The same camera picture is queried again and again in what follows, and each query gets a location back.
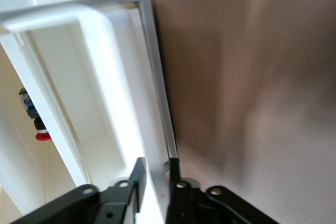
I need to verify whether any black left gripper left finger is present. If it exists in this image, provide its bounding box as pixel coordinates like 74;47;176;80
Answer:
10;157;146;224

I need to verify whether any red mushroom push button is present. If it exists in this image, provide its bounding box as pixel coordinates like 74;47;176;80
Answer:
17;87;51;143

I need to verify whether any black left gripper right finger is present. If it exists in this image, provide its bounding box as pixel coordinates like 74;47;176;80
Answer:
165;157;287;224

